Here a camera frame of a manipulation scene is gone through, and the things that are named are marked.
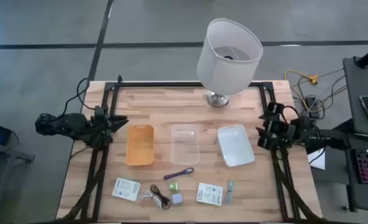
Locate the black floor cable bundle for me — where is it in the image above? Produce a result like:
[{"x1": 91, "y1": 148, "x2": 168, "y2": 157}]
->
[{"x1": 291, "y1": 74, "x2": 348, "y2": 121}]

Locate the grey side stand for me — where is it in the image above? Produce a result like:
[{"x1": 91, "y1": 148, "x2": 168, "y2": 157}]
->
[{"x1": 0, "y1": 143, "x2": 35, "y2": 224}]

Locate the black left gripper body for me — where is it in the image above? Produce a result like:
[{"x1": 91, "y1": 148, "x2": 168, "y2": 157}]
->
[{"x1": 89, "y1": 115, "x2": 114, "y2": 140}]

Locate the pale blue cube charger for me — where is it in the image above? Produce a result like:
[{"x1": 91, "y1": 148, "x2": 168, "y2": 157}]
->
[{"x1": 170, "y1": 193, "x2": 185, "y2": 205}]

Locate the black power strip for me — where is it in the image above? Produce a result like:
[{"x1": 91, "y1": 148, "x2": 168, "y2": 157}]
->
[{"x1": 305, "y1": 96, "x2": 321, "y2": 119}]

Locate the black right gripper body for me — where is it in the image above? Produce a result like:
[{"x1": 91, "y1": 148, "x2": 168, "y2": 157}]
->
[{"x1": 262, "y1": 118, "x2": 293, "y2": 149}]

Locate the black aluminium table frame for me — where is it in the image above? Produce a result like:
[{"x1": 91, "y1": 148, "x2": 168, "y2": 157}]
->
[{"x1": 56, "y1": 74, "x2": 325, "y2": 224}]

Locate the white plastic bin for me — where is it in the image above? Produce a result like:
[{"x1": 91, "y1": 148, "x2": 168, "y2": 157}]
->
[{"x1": 216, "y1": 124, "x2": 256, "y2": 168}]

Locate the clear plastic bin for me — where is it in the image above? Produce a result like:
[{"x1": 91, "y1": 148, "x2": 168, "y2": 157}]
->
[{"x1": 170, "y1": 123, "x2": 200, "y2": 166}]

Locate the yellow floor cable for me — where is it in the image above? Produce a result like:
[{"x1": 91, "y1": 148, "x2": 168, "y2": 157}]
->
[{"x1": 283, "y1": 70, "x2": 348, "y2": 114}]

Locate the black diagonal desk strut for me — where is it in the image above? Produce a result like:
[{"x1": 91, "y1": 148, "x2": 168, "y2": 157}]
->
[{"x1": 333, "y1": 118, "x2": 356, "y2": 133}]

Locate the white shade table lamp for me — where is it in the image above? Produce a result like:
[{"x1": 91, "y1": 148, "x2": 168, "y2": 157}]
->
[{"x1": 196, "y1": 17, "x2": 264, "y2": 109}]

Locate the light blue cable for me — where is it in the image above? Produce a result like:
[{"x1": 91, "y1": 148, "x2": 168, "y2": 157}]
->
[{"x1": 224, "y1": 179, "x2": 234, "y2": 205}]

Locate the orange plastic bin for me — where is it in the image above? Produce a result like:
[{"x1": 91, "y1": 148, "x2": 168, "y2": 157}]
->
[{"x1": 124, "y1": 124, "x2": 155, "y2": 167}]

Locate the white paper sheet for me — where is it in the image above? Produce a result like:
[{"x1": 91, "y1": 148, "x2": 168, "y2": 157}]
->
[{"x1": 307, "y1": 148, "x2": 326, "y2": 170}]

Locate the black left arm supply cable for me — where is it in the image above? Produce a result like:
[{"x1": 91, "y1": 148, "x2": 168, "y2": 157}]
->
[{"x1": 61, "y1": 77, "x2": 94, "y2": 116}]

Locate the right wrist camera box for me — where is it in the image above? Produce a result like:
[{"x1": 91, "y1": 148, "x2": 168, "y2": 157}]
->
[{"x1": 267, "y1": 101, "x2": 285, "y2": 115}]

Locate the white printed packet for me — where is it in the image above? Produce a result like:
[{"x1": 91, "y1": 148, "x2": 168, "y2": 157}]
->
[
  {"x1": 196, "y1": 182, "x2": 224, "y2": 207},
  {"x1": 111, "y1": 177, "x2": 141, "y2": 202}
]

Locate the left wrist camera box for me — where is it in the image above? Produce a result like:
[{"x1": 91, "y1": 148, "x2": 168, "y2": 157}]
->
[{"x1": 93, "y1": 105, "x2": 108, "y2": 118}]

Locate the dark grey desk top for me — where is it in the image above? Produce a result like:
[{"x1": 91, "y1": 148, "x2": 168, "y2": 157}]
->
[{"x1": 342, "y1": 55, "x2": 368, "y2": 144}]

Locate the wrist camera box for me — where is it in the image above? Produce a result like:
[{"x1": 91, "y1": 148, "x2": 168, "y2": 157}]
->
[
  {"x1": 93, "y1": 105, "x2": 108, "y2": 118},
  {"x1": 267, "y1": 101, "x2": 285, "y2": 115}
]

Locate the white cable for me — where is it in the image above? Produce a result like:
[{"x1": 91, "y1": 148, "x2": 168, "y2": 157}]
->
[{"x1": 139, "y1": 189, "x2": 163, "y2": 210}]

